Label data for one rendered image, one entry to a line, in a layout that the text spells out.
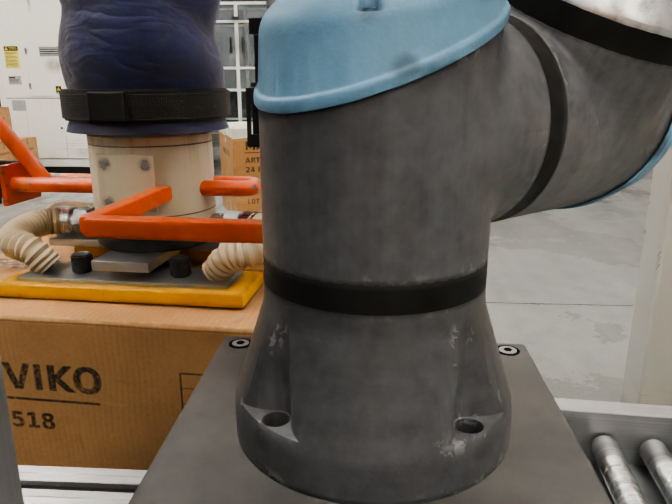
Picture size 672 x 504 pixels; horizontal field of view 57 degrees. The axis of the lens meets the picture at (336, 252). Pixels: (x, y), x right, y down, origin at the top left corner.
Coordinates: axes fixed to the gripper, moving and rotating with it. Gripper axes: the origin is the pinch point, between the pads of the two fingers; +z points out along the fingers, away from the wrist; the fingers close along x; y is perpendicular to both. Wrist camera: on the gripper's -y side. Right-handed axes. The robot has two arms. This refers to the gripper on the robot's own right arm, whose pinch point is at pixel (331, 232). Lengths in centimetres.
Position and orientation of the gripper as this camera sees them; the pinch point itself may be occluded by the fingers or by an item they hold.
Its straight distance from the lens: 60.5
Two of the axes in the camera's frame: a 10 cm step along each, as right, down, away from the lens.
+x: -1.4, 2.7, -9.5
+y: -9.9, -0.4, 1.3
